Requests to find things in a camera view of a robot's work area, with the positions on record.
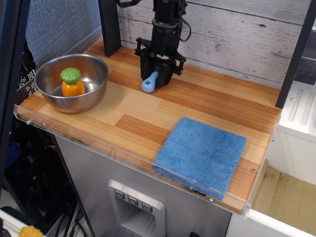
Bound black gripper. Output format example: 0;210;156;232
135;19;186;88

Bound blue spoon with grey bowl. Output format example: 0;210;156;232
141;71;158;93

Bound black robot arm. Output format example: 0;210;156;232
135;0;191;93

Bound stainless steel bowl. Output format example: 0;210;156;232
35;54;109;114

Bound orange toy carrot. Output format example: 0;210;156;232
60;68;85;97

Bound blue microfibre cloth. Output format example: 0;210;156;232
153;118;247;200

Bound blue fabric panel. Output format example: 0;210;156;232
26;0;102;68

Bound black plastic crate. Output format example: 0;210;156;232
15;40;37;105

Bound toy fridge water dispenser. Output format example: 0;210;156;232
108;179;166;237

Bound clear acrylic table guard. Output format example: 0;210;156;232
13;85;278;220

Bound white toy sink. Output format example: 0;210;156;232
227;81;316;237

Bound yellow toy object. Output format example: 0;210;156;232
18;226;44;237

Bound black vertical post left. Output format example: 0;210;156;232
98;0;121;57

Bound black vertical post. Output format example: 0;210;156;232
275;0;316;109
98;0;121;57

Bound black vertical post right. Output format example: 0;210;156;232
275;0;316;109

